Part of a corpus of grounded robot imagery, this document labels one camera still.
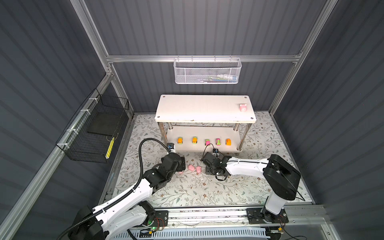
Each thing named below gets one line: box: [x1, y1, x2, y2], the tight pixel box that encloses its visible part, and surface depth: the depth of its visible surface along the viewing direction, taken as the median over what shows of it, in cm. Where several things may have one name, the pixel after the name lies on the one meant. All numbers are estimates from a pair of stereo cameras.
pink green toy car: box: [215, 138, 221, 146], surface depth 95 cm
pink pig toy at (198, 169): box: [195, 166, 202, 175], surface depth 91 cm
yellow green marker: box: [105, 137, 115, 160], surface depth 69 cm
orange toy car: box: [225, 138, 232, 146], surface depth 96 cm
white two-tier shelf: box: [154, 94, 257, 152], surface depth 80 cm
